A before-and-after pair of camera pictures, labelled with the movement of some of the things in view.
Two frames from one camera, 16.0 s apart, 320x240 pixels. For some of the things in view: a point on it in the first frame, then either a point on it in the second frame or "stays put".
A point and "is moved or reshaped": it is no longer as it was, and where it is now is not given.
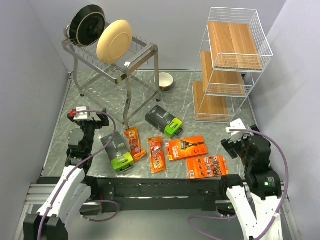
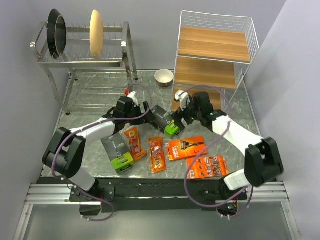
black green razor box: (118, 153) stays put
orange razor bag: (157, 154) stays put
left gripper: (103, 117) → (149, 117)
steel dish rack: (138, 66) → (81, 82)
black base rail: (145, 193) stays put
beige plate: (114, 41) → (96, 34)
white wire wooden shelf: (231, 58) is moved or reshaped
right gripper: (229, 147) → (180, 114)
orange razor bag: (137, 152) stays put
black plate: (87, 25) → (56, 33)
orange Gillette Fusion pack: (177, 149) stays put
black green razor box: (164, 122) stays put
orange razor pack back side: (207, 167) stays put
